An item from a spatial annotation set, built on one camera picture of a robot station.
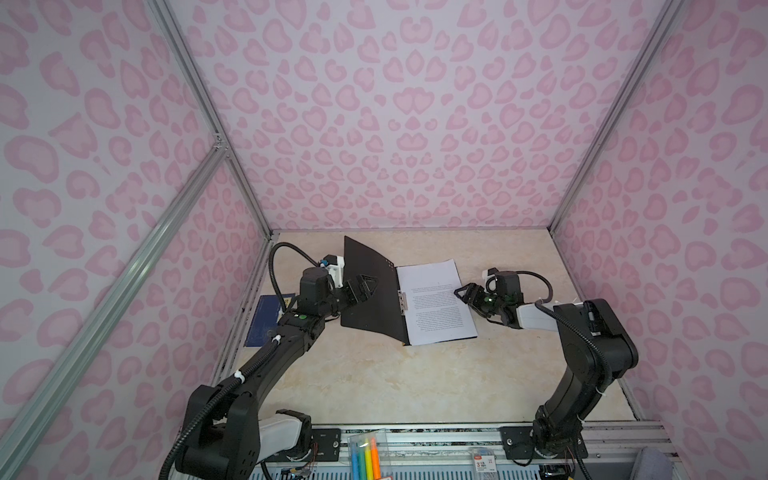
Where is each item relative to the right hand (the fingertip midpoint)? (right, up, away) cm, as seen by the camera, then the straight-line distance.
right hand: (461, 294), depth 96 cm
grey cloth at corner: (+37, -35, -28) cm, 58 cm away
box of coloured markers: (-28, -35, -25) cm, 51 cm away
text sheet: (-8, -6, +1) cm, 10 cm away
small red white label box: (-1, -35, -27) cm, 44 cm away
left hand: (-27, +5, -15) cm, 31 cm away
